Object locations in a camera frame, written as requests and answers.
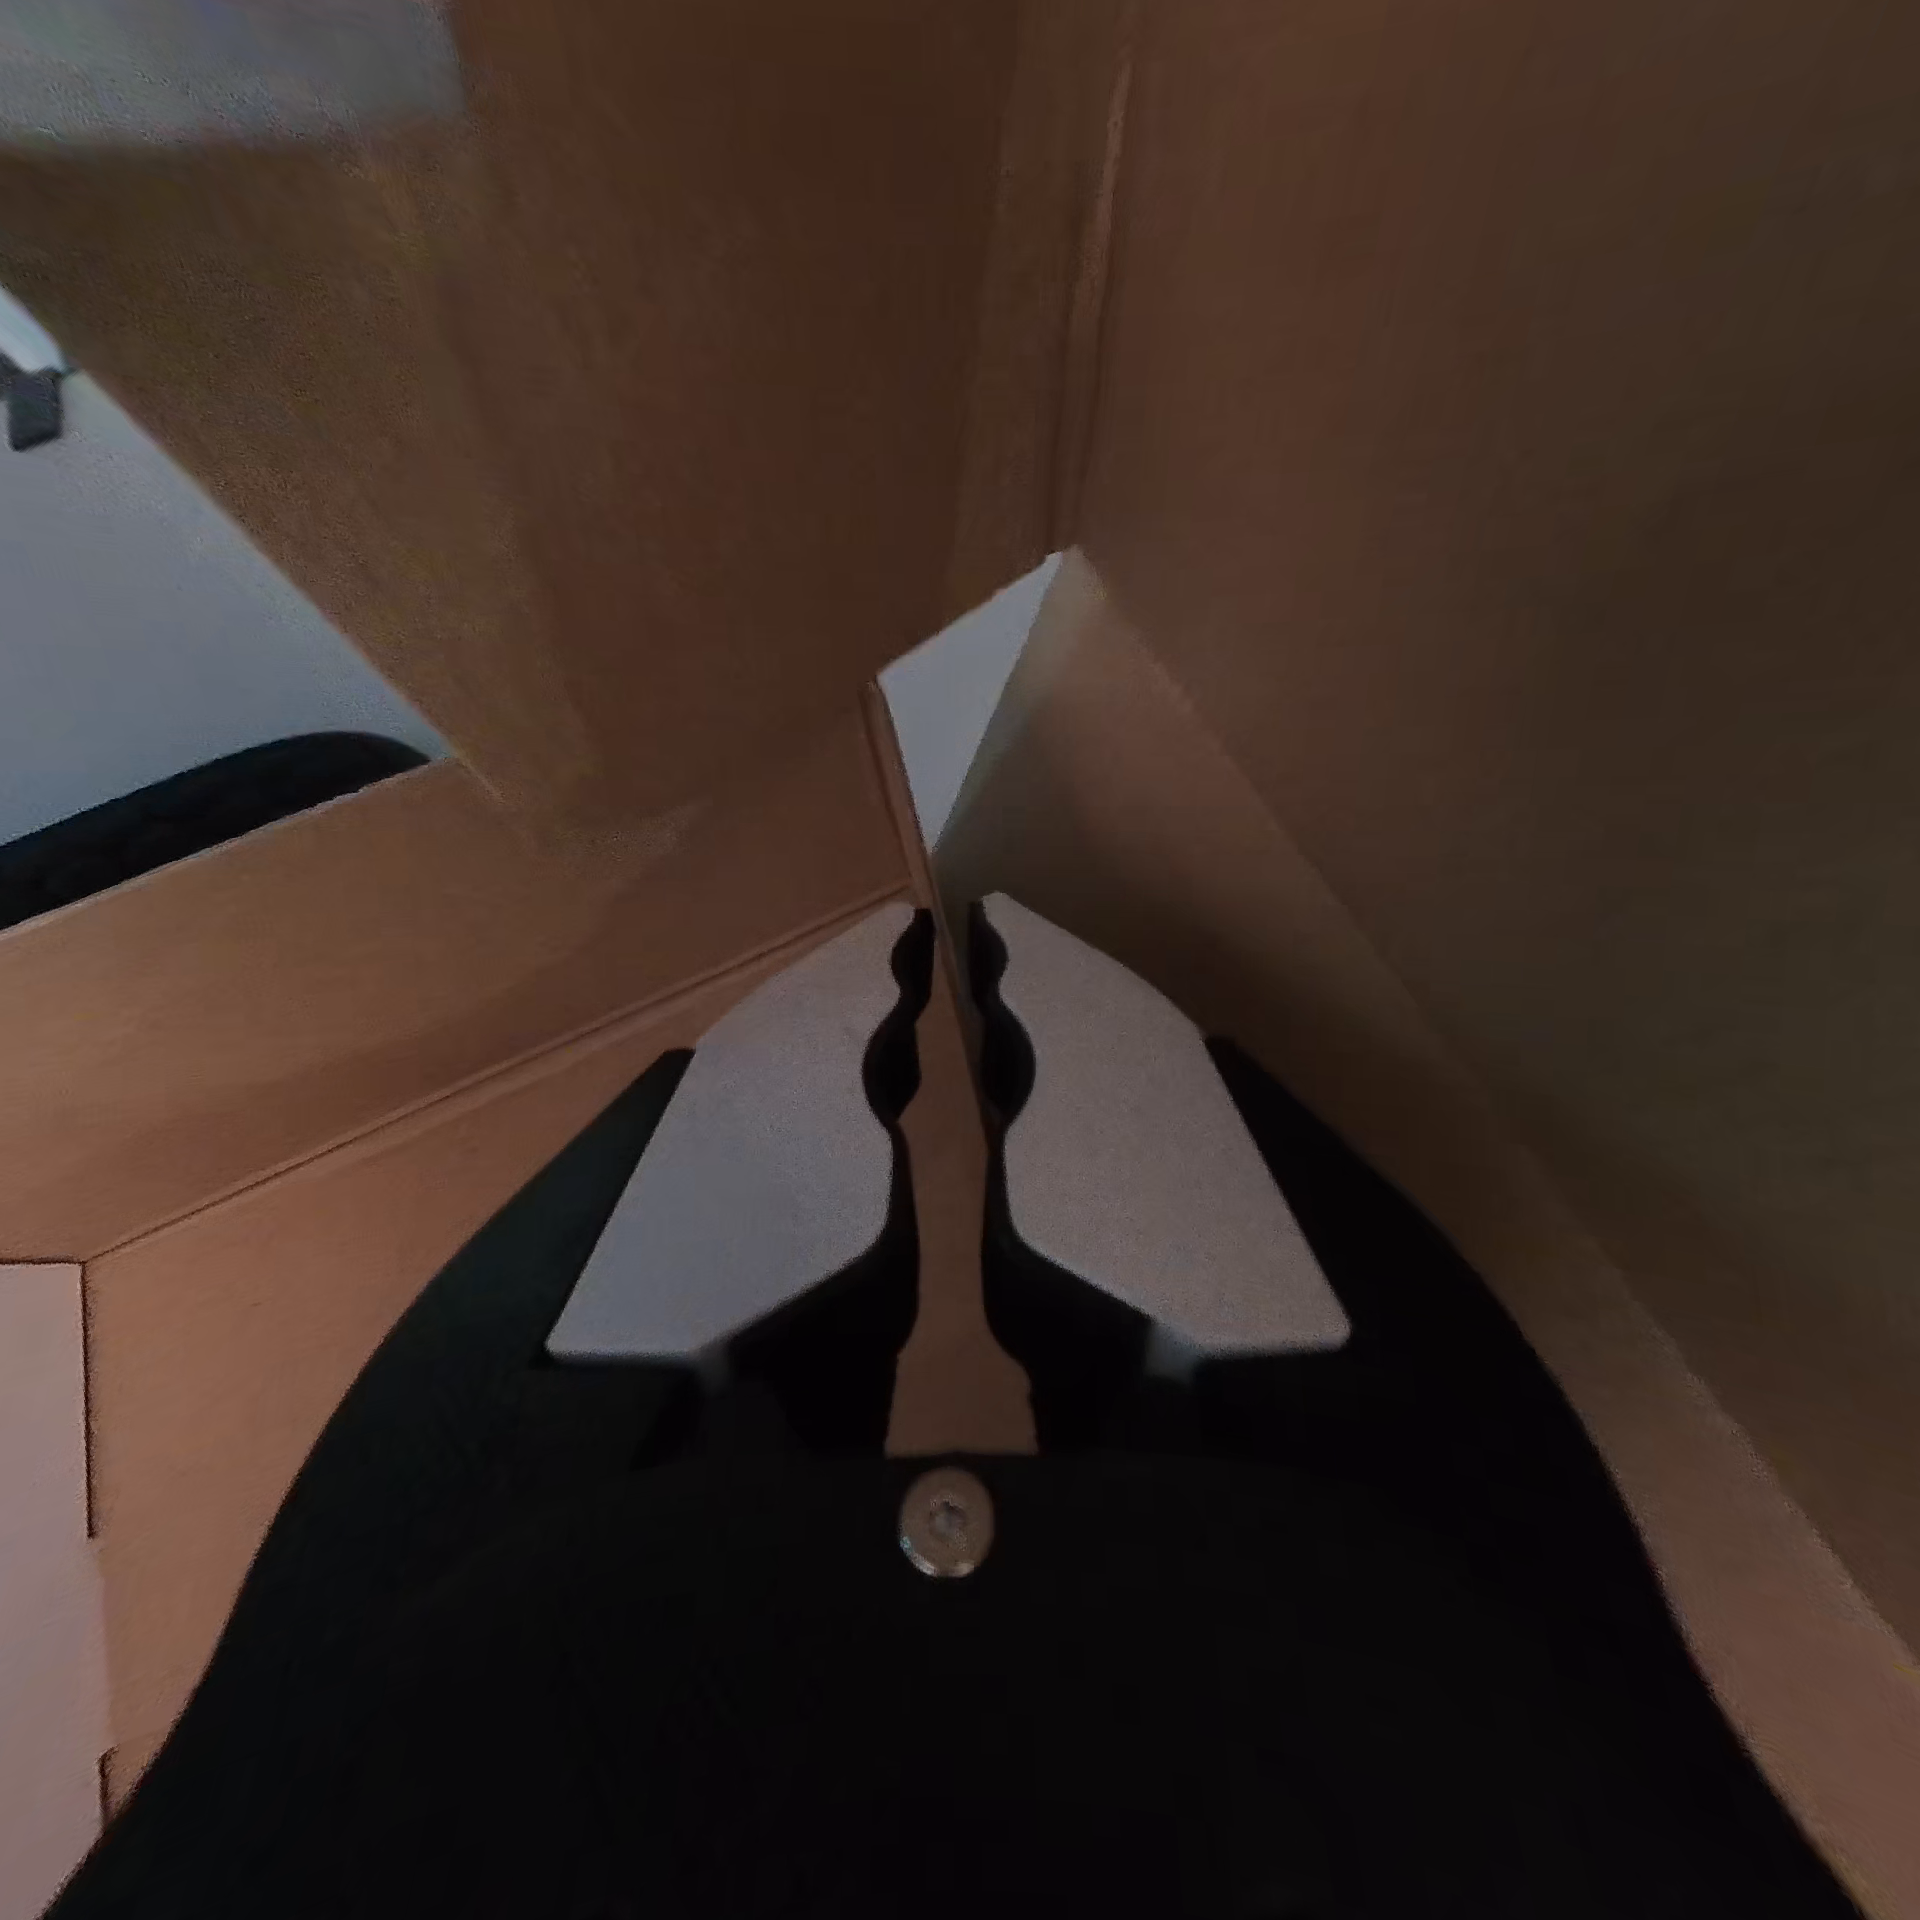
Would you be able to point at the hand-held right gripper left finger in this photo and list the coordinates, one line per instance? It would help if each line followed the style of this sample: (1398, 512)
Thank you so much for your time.
(721, 1185)

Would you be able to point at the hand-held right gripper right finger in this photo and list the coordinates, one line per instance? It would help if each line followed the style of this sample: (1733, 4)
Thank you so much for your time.
(1156, 1170)

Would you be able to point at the white cardboard mailer box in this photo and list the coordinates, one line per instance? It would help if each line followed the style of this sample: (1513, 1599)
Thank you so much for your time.
(1426, 451)

